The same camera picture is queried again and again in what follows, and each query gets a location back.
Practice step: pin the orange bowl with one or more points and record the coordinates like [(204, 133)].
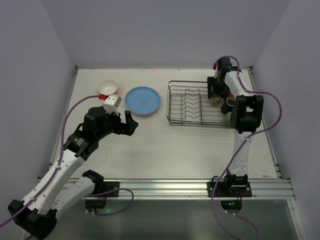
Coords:
[(107, 87)]

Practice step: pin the aluminium mounting rail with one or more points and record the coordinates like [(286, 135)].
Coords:
[(201, 189)]

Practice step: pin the speckled ceramic cup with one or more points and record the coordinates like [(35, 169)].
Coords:
[(215, 100)]

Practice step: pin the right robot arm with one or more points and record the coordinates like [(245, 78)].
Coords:
[(242, 109)]

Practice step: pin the black right base bracket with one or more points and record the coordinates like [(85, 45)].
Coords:
[(231, 186)]

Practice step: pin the black left base bracket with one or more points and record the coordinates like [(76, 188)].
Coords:
[(110, 186)]

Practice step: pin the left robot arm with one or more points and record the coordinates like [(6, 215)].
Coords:
[(38, 212)]

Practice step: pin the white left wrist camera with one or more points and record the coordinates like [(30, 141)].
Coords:
[(111, 103)]

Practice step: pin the black mug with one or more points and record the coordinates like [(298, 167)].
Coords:
[(227, 106)]

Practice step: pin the purple plate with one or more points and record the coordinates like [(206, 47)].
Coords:
[(143, 114)]

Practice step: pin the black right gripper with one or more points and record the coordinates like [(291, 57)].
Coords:
[(215, 88)]

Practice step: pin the black base bracket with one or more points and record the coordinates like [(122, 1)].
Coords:
[(110, 186), (231, 186)]

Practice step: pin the dark wire dish rack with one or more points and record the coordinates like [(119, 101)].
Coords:
[(188, 105)]

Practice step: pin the grey green mug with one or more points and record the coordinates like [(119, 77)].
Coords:
[(227, 119)]

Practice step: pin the blue plate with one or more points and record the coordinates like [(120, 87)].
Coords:
[(142, 100)]

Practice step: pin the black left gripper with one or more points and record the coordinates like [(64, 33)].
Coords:
[(120, 126)]

